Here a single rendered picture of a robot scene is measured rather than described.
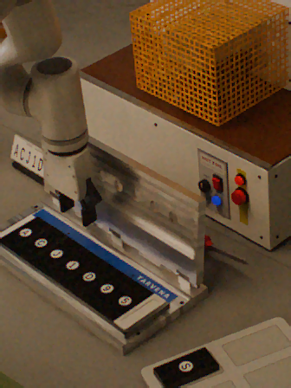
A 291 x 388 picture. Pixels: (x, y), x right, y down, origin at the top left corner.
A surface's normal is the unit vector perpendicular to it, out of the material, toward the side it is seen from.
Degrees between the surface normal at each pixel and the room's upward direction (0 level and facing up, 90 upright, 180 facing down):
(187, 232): 83
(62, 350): 0
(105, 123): 90
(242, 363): 0
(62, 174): 90
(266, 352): 0
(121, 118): 90
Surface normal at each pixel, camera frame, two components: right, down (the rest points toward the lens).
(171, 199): -0.74, 0.35
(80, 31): -0.09, -0.81
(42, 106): -0.57, 0.51
